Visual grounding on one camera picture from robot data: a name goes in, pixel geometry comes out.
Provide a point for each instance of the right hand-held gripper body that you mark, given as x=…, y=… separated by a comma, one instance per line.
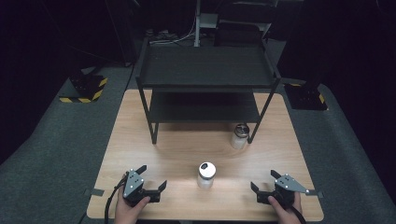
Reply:
x=288, y=185

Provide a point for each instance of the person's left hand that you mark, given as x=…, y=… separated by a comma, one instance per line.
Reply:
x=126, y=211

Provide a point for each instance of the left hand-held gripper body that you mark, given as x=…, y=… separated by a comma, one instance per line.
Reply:
x=133, y=183

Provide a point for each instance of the black two-tier shelf rack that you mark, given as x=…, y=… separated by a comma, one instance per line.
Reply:
x=205, y=65

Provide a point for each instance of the white metal post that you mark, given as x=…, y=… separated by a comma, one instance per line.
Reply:
x=197, y=25

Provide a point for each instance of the glass jar with coarse crystals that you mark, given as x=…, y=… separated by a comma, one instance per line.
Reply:
x=239, y=138

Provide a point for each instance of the striped black stand base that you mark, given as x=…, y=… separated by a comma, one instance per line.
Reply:
x=85, y=87
x=305, y=96

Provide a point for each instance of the grey tape strip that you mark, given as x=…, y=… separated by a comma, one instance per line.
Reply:
x=317, y=194
x=94, y=192

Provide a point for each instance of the person's right hand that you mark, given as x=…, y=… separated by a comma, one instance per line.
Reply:
x=289, y=216

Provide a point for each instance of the glass jar with fine powder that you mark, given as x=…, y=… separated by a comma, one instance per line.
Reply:
x=206, y=177

